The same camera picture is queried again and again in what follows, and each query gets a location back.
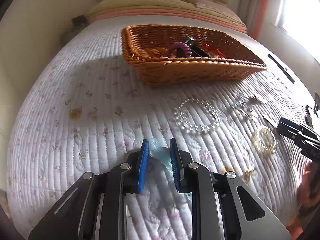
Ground folded pink and yellow blankets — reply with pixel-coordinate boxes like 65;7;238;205
85;4;247;33

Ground person's right hand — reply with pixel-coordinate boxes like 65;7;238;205
286;163;319;239

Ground purple spiral hair tie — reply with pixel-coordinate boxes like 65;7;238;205
166;42;193;59

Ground cream spiral hair tie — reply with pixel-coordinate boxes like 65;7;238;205
252;126;278;156

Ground gold chain bracelet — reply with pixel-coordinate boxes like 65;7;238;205
222;164;258;183

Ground gold heart charm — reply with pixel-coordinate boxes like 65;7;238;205
69;106;82;120

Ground striped orange curtain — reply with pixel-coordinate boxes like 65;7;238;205
238;0;268;40

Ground brown wicker basket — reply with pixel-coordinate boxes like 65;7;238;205
121;24;267;87

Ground clear crystal bead bracelet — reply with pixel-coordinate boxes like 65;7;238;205
173;98;222;134

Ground small bedside table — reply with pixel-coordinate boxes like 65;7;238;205
60;15;89;46

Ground black smart watch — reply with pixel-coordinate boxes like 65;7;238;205
176;37;211;57

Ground crystal charm bracelet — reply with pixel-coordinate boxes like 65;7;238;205
229;93;266;123

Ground red braided cord bracelet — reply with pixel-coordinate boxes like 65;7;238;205
203;43;228;59

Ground light blue plastic hair clip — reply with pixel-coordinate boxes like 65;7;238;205
149;138;179;192

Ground white quilted bedspread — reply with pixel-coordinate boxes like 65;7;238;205
7;15;310;237

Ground bright window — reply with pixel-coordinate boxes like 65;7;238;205
276;0;319;61

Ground pink pillow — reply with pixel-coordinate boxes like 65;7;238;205
195;0;240;21

